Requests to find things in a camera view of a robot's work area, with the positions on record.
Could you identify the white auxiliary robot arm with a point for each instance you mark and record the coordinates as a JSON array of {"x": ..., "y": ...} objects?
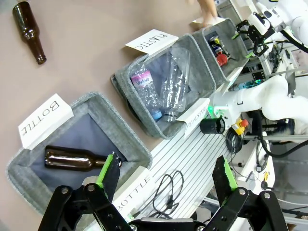
[{"x": 269, "y": 96}]

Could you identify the crushed red soda can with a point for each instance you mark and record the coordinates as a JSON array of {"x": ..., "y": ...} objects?
[{"x": 222, "y": 60}]

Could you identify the blue white soda can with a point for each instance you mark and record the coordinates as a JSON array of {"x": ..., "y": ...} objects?
[{"x": 217, "y": 49}]

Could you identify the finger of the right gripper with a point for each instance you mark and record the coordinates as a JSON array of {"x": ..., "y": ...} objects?
[
  {"x": 244, "y": 26},
  {"x": 262, "y": 47}
]

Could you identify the aluminium slotted base plate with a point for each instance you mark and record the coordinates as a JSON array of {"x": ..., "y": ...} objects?
[{"x": 192, "y": 156}]

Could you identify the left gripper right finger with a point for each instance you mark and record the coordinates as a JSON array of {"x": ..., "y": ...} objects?
[{"x": 223, "y": 178}]

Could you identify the brown glass bottle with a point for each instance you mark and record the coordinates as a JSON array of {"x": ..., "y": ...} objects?
[
  {"x": 26, "y": 26},
  {"x": 67, "y": 160}
]

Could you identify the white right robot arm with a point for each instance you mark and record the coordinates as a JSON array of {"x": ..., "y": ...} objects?
[{"x": 298, "y": 19}]

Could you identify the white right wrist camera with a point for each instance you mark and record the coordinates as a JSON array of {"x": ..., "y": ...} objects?
[{"x": 258, "y": 21}]

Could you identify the black yellow soda can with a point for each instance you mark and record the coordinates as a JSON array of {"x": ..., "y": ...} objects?
[{"x": 214, "y": 41}]

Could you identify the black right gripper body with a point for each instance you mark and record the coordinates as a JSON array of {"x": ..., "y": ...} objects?
[{"x": 263, "y": 34}]

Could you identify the grey fabric basket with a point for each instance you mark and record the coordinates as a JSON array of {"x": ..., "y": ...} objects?
[
  {"x": 125, "y": 130},
  {"x": 202, "y": 72},
  {"x": 239, "y": 51}
]

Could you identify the white PLASTIC paper label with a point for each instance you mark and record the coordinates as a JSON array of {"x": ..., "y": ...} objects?
[
  {"x": 195, "y": 118},
  {"x": 154, "y": 41}
]

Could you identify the clear plastic bottle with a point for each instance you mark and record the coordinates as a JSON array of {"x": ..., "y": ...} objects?
[{"x": 175, "y": 91}]

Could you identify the yellow red emergency stop button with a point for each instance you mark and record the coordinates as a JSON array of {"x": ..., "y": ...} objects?
[{"x": 239, "y": 125}]

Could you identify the person's left hand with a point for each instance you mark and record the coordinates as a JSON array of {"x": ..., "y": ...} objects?
[{"x": 208, "y": 12}]

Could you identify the white BOTTLE paper label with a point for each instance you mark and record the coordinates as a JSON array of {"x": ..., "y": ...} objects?
[
  {"x": 134, "y": 192},
  {"x": 41, "y": 122}
]

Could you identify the white CAN paper label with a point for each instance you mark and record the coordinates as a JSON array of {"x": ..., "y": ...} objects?
[
  {"x": 234, "y": 74},
  {"x": 195, "y": 24}
]

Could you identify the plastic bottle with blue cap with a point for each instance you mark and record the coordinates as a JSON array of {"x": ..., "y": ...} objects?
[{"x": 144, "y": 91}]

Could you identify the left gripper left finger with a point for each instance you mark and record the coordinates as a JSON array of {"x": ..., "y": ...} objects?
[{"x": 106, "y": 173}]

